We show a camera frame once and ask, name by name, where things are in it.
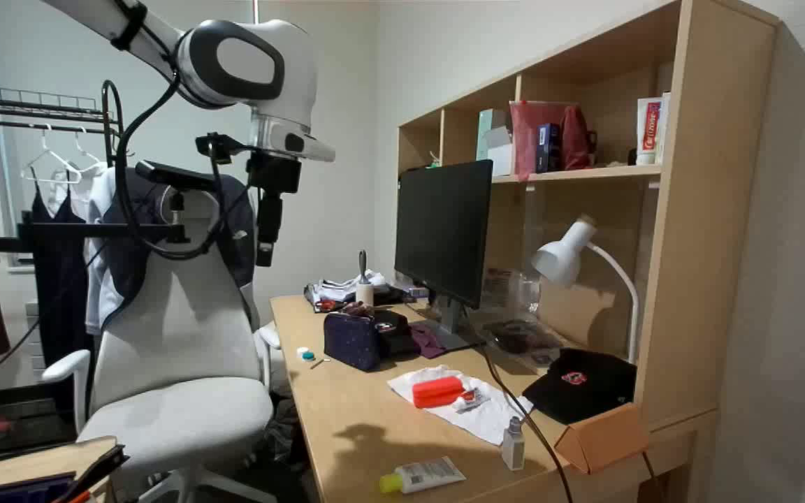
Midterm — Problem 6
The white red card box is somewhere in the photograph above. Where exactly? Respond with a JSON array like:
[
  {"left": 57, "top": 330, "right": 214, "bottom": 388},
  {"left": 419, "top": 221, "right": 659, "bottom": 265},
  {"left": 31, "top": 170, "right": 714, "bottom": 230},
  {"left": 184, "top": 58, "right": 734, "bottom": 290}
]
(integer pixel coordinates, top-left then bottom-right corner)
[{"left": 634, "top": 93, "right": 675, "bottom": 170}]

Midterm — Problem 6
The wooden side table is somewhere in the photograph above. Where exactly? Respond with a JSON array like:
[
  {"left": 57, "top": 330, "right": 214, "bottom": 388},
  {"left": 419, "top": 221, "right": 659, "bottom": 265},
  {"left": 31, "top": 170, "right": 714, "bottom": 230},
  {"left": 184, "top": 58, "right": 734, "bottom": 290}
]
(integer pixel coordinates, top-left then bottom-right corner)
[{"left": 0, "top": 434, "right": 131, "bottom": 503}]

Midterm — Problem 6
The green white book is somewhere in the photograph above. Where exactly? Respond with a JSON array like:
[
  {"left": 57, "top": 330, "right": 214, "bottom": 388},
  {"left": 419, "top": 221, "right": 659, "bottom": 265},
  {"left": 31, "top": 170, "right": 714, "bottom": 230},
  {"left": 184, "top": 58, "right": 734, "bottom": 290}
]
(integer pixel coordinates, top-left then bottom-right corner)
[{"left": 474, "top": 107, "right": 518, "bottom": 179}]

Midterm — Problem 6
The metal clothes rack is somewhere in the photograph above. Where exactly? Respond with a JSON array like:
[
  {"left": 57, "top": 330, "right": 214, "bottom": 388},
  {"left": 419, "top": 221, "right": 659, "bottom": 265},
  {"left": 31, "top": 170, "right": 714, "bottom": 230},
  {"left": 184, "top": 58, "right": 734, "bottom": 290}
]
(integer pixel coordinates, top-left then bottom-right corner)
[{"left": 0, "top": 82, "right": 119, "bottom": 137}]

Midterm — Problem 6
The white tube yellow cap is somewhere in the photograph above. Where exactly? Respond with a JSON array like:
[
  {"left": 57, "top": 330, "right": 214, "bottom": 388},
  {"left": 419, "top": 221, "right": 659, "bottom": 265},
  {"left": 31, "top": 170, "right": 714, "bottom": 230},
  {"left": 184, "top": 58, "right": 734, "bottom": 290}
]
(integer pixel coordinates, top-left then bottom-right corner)
[{"left": 381, "top": 455, "right": 469, "bottom": 498}]

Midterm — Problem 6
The thin black power cable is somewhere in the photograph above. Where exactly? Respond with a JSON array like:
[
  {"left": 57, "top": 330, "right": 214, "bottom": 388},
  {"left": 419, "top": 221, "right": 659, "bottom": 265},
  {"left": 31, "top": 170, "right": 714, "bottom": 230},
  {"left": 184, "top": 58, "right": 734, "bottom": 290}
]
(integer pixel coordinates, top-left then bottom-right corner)
[{"left": 464, "top": 339, "right": 581, "bottom": 503}]

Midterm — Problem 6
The red plastic object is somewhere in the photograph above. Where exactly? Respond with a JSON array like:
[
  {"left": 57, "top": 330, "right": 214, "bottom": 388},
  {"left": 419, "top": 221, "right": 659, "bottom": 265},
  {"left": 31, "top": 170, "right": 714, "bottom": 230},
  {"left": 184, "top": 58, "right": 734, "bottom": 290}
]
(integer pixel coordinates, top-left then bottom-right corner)
[{"left": 411, "top": 372, "right": 467, "bottom": 410}]

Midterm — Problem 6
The white desk lamp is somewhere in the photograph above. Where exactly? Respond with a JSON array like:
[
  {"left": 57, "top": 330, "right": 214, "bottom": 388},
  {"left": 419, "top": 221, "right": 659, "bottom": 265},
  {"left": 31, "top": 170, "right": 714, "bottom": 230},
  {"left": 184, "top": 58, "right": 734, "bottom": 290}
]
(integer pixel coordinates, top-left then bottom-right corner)
[{"left": 529, "top": 217, "right": 643, "bottom": 367}]

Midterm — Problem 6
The black fabric bag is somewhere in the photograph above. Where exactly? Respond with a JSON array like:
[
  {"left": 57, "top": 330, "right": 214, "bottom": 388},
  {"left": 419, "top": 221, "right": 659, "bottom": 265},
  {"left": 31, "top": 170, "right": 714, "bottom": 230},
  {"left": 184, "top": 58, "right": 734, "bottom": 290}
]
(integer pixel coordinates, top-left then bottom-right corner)
[{"left": 369, "top": 307, "right": 422, "bottom": 364}]

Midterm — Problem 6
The dark jacket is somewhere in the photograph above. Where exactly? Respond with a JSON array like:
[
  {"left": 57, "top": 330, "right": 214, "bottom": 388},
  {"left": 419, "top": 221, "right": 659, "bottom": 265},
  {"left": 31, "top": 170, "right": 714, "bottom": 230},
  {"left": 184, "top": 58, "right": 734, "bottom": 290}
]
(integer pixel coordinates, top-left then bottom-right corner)
[{"left": 107, "top": 164, "right": 260, "bottom": 302}]

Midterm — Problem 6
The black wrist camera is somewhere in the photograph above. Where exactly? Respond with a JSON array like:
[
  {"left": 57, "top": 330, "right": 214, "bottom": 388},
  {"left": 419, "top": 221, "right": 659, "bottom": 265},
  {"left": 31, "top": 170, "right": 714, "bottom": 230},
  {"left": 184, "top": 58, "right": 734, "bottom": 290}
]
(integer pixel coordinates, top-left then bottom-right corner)
[{"left": 194, "top": 132, "right": 249, "bottom": 164}]

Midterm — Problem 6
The navy dotted pouch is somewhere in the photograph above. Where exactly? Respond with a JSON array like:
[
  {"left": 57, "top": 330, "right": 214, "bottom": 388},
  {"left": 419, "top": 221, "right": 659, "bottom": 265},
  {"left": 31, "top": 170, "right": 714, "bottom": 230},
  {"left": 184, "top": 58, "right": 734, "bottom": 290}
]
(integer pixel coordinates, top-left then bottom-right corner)
[{"left": 321, "top": 307, "right": 388, "bottom": 375}]

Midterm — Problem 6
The white pump bottle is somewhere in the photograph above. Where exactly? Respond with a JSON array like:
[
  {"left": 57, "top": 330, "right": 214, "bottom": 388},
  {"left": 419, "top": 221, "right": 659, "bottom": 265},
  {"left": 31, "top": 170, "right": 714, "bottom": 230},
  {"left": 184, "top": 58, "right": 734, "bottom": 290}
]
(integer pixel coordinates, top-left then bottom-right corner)
[{"left": 352, "top": 249, "right": 381, "bottom": 314}]

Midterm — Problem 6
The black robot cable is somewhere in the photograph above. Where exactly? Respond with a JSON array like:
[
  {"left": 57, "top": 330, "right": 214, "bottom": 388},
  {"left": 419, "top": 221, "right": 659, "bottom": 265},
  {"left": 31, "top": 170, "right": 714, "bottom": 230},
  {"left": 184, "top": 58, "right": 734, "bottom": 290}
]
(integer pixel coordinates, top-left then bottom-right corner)
[{"left": 98, "top": 79, "right": 260, "bottom": 265}]

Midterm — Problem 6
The white cloth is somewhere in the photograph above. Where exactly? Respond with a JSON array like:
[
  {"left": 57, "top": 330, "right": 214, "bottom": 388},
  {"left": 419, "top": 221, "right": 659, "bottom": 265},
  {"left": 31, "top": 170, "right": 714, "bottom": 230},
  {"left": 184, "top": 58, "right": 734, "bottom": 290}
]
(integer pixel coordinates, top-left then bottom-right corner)
[{"left": 387, "top": 364, "right": 536, "bottom": 446}]

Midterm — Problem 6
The brown cardboard box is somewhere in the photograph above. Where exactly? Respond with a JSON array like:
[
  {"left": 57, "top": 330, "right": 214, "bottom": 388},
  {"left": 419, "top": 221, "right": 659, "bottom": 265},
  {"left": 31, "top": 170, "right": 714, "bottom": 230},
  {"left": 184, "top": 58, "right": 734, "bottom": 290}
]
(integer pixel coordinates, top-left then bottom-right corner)
[{"left": 550, "top": 399, "right": 655, "bottom": 474}]

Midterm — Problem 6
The black computer monitor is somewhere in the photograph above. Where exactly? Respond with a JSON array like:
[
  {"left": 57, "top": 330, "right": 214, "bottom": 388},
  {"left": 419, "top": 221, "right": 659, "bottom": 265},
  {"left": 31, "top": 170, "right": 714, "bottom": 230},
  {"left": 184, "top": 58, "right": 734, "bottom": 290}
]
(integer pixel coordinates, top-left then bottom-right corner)
[{"left": 394, "top": 158, "right": 499, "bottom": 351}]

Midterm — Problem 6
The wooden desk shelf unit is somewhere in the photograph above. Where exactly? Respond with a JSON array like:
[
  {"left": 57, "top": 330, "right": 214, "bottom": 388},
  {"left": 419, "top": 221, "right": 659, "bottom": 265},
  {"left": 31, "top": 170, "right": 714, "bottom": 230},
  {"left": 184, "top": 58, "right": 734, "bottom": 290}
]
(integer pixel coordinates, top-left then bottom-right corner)
[{"left": 394, "top": 0, "right": 784, "bottom": 503}]

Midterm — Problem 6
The navy hanging dress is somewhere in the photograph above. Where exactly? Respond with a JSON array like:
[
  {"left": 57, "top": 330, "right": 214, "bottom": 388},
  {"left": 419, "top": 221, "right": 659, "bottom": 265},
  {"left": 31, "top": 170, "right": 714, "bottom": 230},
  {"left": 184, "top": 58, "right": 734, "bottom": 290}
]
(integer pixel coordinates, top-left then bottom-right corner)
[{"left": 17, "top": 179, "right": 98, "bottom": 372}]

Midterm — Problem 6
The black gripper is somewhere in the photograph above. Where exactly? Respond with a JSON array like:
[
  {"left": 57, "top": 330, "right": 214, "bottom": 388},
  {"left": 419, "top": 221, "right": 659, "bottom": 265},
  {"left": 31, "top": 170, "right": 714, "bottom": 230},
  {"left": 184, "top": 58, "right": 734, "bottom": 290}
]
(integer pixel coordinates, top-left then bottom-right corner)
[{"left": 243, "top": 151, "right": 304, "bottom": 270}]

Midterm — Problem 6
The white hanging shirt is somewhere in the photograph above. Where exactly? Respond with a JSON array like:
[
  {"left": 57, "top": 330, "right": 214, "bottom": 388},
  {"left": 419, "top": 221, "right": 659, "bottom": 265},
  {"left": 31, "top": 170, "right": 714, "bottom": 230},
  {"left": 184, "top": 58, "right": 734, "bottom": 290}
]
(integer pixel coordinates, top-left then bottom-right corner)
[{"left": 70, "top": 161, "right": 131, "bottom": 339}]

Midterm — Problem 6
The maroon cloth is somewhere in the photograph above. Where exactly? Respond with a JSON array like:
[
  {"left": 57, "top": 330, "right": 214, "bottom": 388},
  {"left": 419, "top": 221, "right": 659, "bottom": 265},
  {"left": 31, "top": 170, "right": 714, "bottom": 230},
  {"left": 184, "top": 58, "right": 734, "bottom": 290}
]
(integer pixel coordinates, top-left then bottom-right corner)
[{"left": 408, "top": 318, "right": 453, "bottom": 364}]

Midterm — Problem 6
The white office chair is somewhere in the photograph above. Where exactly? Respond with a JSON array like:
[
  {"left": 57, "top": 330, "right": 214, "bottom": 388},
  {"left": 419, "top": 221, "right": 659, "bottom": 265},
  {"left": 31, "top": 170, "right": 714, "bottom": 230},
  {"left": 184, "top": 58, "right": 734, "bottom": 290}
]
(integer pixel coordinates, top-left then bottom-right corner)
[{"left": 40, "top": 179, "right": 279, "bottom": 503}]

